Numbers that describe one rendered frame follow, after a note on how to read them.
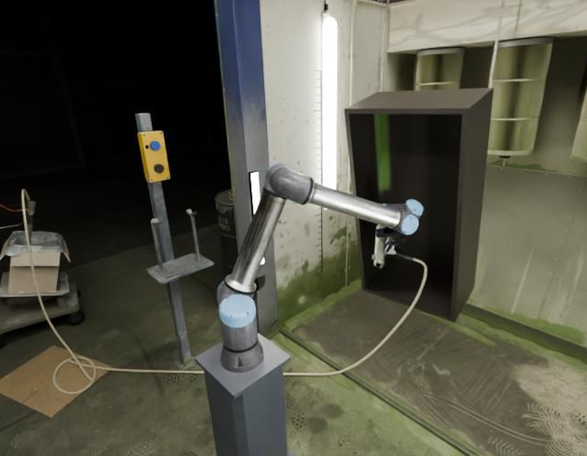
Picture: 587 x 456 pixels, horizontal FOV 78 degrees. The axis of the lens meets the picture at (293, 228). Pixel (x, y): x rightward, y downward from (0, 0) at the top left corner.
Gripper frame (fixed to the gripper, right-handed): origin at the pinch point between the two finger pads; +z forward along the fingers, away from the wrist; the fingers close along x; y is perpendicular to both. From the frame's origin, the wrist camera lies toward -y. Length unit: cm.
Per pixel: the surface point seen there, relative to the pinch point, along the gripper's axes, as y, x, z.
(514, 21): 43, 127, -93
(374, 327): 27, 7, 90
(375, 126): -22, 58, -40
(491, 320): 106, 25, 66
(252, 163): -86, 33, -8
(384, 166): -8, 55, -17
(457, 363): 74, -18, 64
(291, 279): -43, 19, 76
